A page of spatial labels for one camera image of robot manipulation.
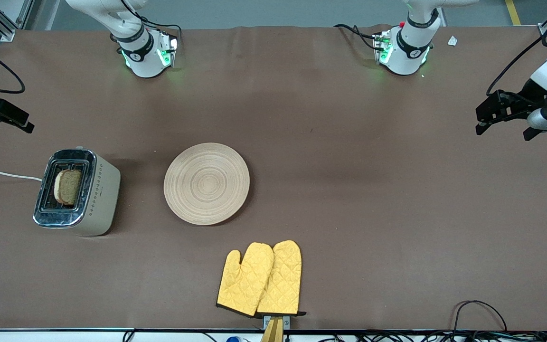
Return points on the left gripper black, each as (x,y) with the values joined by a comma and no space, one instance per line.
(528,94)

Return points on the slice of brown toast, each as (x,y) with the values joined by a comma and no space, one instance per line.
(68,186)

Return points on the round wooden plate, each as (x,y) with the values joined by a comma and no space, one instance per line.
(207,183)

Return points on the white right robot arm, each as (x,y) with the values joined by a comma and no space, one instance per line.
(143,54)

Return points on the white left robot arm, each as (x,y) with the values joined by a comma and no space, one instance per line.
(409,52)

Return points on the small white paper scrap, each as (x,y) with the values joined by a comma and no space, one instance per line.
(452,41)

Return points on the cream and chrome toaster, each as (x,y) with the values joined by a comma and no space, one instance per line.
(98,194)

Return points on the base connector box green lights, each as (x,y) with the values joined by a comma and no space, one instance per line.
(168,50)

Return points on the table cover mat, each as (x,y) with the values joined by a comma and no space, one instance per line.
(302,118)

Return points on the yellow quilted oven mitt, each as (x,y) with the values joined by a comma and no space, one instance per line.
(245,280)
(283,280)

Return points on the small blue cap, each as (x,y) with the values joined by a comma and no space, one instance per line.
(233,339)

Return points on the aluminium frame profile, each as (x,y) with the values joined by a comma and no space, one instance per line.
(3,19)

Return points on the wooden stick with metal bracket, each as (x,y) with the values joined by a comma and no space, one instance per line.
(273,330)

